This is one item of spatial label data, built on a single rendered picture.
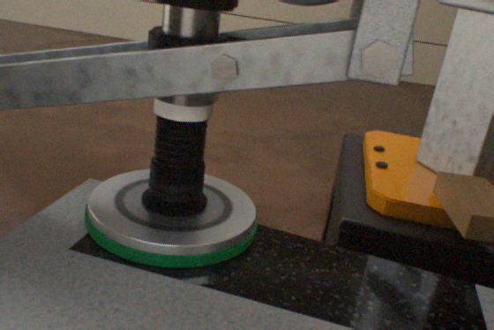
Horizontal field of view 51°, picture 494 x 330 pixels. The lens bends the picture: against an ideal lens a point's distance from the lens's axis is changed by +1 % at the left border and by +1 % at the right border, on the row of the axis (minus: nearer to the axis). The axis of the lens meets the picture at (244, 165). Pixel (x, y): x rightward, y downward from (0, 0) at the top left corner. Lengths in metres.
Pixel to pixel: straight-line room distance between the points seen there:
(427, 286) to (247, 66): 0.33
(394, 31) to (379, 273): 0.30
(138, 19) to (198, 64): 6.31
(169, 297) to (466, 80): 0.88
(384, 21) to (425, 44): 6.28
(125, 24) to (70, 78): 6.31
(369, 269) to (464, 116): 0.65
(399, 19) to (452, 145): 0.78
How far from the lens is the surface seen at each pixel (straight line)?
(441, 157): 1.29
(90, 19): 7.05
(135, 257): 0.59
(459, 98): 1.25
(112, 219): 0.62
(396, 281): 0.65
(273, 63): 0.53
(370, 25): 0.50
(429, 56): 6.82
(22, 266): 0.60
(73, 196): 0.74
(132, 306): 0.53
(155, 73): 0.56
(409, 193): 1.14
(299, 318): 0.55
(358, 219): 1.06
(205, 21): 0.57
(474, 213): 1.00
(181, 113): 0.59
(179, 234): 0.60
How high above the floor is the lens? 1.20
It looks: 22 degrees down
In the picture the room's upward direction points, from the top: 8 degrees clockwise
